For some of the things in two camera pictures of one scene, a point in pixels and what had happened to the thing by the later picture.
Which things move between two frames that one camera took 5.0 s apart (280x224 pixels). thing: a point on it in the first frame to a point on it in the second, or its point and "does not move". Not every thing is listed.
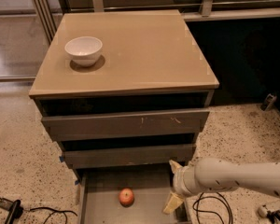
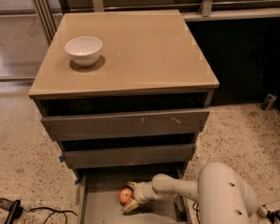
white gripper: x=179 y=180 to x=142 y=191
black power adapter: x=14 y=208 does not move
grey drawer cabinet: x=126 y=93 does not move
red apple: x=126 y=197 does not move
